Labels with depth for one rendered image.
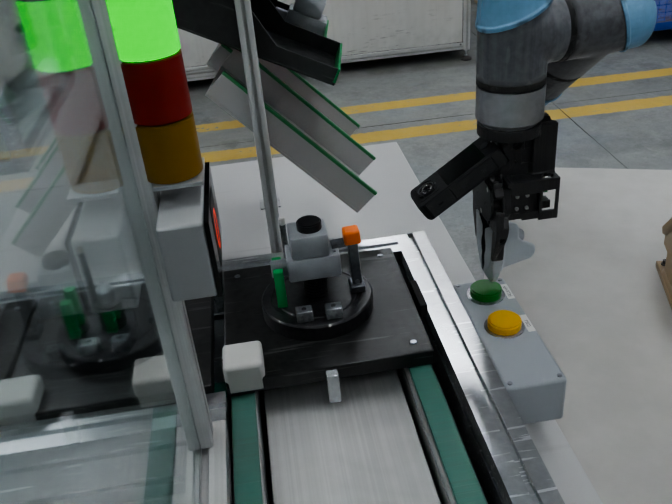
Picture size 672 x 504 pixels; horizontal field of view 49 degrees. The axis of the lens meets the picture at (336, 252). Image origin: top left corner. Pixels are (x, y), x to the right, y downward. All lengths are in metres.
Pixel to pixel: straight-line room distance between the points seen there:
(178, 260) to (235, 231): 0.77
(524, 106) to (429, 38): 4.29
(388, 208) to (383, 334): 0.54
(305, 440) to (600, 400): 0.37
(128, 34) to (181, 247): 0.16
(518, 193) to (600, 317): 0.32
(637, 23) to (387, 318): 0.43
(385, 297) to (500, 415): 0.24
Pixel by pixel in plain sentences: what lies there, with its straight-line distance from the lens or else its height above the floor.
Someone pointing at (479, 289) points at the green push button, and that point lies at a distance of 0.95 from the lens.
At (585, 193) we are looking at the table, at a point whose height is 0.86.
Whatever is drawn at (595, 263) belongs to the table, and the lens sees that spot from 1.24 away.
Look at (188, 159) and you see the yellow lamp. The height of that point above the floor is 1.28.
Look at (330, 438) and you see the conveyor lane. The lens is 0.84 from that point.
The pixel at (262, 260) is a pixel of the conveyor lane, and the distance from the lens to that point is 1.07.
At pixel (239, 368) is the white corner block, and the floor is 0.99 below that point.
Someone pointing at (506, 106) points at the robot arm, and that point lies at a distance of 0.81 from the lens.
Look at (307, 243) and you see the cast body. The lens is 0.86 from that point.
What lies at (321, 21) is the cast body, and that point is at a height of 1.22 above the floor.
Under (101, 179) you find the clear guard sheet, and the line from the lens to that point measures 0.50.
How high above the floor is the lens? 1.51
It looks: 31 degrees down
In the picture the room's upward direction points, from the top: 5 degrees counter-clockwise
